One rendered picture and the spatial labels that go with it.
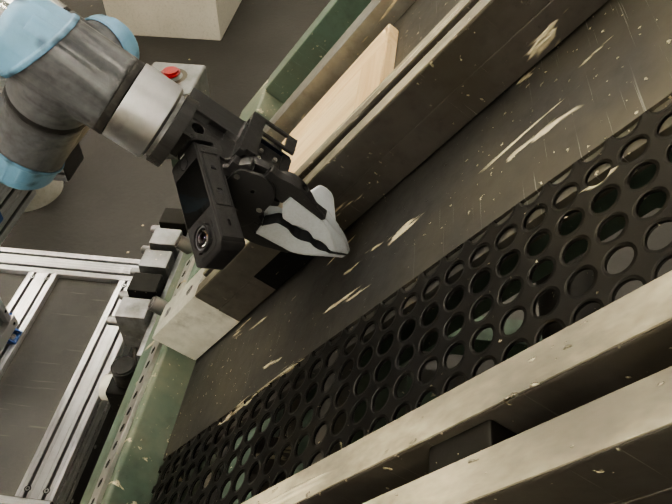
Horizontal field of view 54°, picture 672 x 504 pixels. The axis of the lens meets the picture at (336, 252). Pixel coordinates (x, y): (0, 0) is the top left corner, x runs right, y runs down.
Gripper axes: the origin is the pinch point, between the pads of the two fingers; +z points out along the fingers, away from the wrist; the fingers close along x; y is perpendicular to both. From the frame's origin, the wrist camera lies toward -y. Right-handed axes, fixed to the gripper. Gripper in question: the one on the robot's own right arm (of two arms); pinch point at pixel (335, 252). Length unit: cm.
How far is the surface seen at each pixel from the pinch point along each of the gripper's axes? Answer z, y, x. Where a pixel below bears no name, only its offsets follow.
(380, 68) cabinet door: 0.5, 34.2, -2.2
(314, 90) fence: 0, 52, 17
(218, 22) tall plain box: -10, 269, 145
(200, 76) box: -15, 77, 45
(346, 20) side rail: 1, 76, 14
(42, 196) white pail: -33, 131, 170
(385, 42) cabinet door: 0.5, 41.2, -2.4
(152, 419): -0.8, -3.9, 38.2
